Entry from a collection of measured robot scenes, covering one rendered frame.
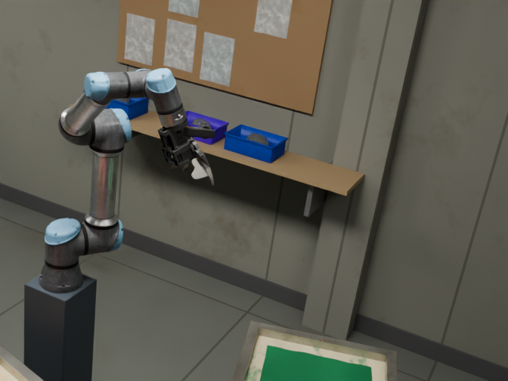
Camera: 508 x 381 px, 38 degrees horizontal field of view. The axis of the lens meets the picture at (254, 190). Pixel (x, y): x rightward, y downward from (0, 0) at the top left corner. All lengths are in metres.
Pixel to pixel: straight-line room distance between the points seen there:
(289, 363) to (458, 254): 1.86
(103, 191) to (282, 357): 0.93
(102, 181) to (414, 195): 2.30
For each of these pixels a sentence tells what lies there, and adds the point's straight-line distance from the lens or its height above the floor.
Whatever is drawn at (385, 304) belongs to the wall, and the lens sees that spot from 4.70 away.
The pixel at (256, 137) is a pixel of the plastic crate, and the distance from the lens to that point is 4.20.
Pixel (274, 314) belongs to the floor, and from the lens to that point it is 4.83.
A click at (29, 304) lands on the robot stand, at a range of 2.73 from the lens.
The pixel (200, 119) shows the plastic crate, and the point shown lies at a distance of 4.38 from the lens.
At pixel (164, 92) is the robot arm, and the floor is 2.05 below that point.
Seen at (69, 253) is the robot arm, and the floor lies 1.35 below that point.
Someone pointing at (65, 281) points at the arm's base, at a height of 1.24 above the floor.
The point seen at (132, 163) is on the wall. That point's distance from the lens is 5.14.
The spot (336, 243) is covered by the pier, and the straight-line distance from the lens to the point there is 4.43.
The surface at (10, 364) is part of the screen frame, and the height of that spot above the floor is 0.99.
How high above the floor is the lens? 2.65
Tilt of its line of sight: 24 degrees down
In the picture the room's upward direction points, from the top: 8 degrees clockwise
